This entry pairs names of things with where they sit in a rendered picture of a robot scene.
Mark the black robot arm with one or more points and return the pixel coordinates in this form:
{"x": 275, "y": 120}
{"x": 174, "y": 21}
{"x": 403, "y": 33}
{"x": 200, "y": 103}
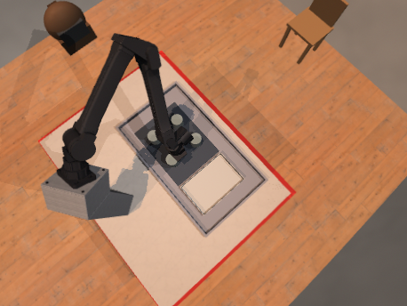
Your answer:
{"x": 79, "y": 140}

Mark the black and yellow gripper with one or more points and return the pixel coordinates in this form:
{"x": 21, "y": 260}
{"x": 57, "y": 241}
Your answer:
{"x": 177, "y": 155}

